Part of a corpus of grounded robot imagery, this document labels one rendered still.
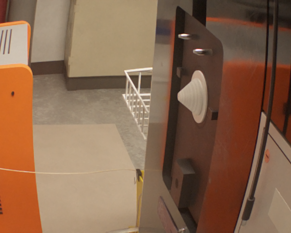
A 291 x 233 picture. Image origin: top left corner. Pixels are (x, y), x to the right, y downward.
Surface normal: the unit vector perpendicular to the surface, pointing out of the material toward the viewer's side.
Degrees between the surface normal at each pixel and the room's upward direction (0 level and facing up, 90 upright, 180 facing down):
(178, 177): 90
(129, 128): 0
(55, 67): 90
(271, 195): 90
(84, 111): 0
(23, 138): 90
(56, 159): 0
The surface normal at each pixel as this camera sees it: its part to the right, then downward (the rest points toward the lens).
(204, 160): -0.97, 0.02
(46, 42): 0.22, 0.40
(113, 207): 0.07, -0.92
